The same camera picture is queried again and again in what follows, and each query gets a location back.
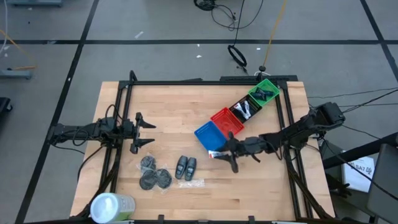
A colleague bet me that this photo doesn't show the blue plastic basket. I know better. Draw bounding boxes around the blue plastic basket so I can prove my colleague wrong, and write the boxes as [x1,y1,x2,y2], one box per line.
[193,120,229,152]

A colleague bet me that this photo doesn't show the white toothpaste tube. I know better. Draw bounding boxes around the white toothpaste tube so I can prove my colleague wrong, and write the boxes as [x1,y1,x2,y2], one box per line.
[233,102,248,116]
[208,149,229,159]
[241,103,253,121]

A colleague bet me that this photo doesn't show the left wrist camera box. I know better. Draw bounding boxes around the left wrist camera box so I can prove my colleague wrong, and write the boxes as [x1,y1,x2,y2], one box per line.
[121,120,135,138]

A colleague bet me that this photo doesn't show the green plastic basket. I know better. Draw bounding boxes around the green plastic basket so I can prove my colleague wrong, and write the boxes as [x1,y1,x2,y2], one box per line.
[248,78,281,107]

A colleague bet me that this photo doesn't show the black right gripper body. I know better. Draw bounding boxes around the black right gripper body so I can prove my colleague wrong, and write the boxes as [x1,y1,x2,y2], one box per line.
[231,137,267,157]

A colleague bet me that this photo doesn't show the black plastic basket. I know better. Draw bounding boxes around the black plastic basket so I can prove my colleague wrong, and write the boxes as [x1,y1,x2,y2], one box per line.
[229,94,263,124]

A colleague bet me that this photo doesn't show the black aluminium table frame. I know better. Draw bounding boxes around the black aluminium table frame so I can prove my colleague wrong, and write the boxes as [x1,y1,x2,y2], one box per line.
[74,70,336,224]

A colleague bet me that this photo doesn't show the black hanging cable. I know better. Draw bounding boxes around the black hanging cable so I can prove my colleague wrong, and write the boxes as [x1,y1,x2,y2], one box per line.
[233,0,247,47]

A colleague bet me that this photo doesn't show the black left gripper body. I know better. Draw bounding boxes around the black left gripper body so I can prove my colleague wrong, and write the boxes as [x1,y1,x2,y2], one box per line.
[120,111,144,155]

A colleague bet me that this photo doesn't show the dark remote-shaped objects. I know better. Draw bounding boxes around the dark remote-shaped objects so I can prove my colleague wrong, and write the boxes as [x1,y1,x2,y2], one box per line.
[174,155,189,180]

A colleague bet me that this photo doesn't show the red plastic basket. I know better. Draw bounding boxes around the red plastic basket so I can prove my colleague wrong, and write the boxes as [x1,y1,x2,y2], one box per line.
[210,106,246,138]

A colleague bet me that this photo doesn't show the black coiled floor cable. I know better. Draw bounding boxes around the black coiled floor cable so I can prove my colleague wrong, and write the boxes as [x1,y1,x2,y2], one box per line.
[227,44,249,68]

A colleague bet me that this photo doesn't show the white green wipes canister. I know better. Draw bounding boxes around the white green wipes canister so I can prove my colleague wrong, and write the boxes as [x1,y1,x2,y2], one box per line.
[90,192,137,224]

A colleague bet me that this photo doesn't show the flat clear plastic bag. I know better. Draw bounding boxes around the flat clear plastic bag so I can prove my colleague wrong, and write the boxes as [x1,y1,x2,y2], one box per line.
[177,178,206,189]

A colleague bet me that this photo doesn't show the yellow hanging cable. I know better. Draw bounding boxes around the yellow hanging cable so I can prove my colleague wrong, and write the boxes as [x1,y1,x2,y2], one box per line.
[262,0,289,68]

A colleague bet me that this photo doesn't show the crumpled plastic wrapped bundle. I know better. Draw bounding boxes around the crumpled plastic wrapped bundle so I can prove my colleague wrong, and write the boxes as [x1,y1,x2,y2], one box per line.
[155,167,174,190]

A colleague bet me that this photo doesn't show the grey body wash bottle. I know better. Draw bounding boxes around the grey body wash bottle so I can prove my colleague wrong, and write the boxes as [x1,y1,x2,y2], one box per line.
[184,157,198,182]

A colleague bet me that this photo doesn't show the white cardboard box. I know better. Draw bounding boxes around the white cardboard box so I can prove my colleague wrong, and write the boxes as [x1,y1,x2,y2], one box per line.
[341,155,377,194]

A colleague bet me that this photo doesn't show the black disc in clear bag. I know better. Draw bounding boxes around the black disc in clear bag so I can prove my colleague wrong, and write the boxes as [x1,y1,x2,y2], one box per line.
[138,169,159,192]
[139,154,157,173]

